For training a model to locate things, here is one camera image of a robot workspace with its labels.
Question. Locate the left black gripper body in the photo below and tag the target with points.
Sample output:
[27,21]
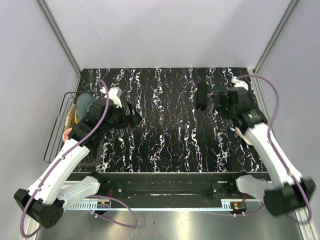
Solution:
[120,120]

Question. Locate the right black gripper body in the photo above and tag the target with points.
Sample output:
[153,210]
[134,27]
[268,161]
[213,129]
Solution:
[222,98]

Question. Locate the dark green glasses case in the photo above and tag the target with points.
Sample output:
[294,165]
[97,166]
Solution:
[220,89]

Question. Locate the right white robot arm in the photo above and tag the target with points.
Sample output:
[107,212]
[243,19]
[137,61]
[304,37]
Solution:
[288,190]

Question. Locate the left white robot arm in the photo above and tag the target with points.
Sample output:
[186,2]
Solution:
[45,201]

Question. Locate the blue ceramic plate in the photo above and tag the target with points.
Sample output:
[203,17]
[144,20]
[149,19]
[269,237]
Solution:
[82,105]

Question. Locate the woven beige plate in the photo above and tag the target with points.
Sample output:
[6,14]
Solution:
[70,117]

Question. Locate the pink patterned cup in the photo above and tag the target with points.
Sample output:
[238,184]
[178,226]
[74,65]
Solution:
[65,134]

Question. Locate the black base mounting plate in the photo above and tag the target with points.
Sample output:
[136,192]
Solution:
[209,185]

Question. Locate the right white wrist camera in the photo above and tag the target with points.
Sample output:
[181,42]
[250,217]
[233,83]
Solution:
[238,83]

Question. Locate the black wire dish rack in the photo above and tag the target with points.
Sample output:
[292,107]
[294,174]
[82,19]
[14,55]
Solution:
[55,142]

